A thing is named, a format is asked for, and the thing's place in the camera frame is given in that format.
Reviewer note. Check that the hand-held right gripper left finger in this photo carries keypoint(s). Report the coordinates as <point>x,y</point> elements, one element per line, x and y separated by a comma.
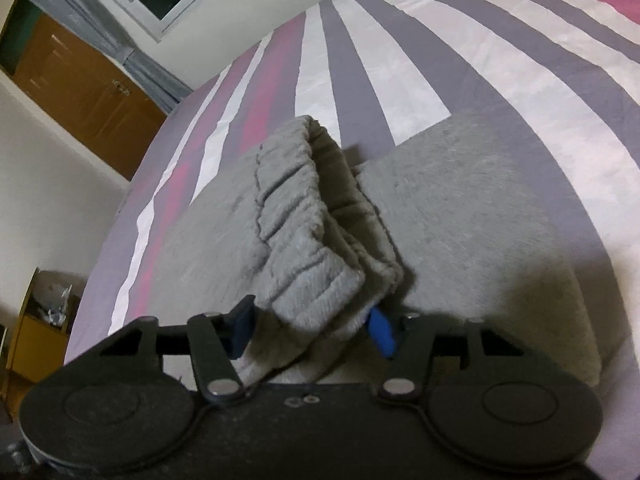
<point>241,327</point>

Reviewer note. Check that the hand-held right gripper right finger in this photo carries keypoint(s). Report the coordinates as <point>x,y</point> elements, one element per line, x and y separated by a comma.
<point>382,332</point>

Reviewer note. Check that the grey pants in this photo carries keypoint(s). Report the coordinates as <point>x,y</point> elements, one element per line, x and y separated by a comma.
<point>475,210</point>

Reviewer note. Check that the crumpled white plastic bag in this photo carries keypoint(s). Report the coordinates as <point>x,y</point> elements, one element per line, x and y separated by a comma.
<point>52,305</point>

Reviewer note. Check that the yellow wooden cabinet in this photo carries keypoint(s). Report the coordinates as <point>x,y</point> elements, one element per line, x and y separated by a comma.
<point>35,345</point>

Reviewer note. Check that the striped pink grey bed sheet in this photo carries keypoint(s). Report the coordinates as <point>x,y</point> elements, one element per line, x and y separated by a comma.
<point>400,60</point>

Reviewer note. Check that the brown wooden door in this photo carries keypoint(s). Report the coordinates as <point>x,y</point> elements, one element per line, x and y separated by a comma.
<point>85,95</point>

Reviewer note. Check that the grey curtain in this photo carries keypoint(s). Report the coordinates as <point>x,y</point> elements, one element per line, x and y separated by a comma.
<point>125,55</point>

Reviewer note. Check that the door transom window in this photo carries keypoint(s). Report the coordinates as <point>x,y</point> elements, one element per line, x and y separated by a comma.
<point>17,30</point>

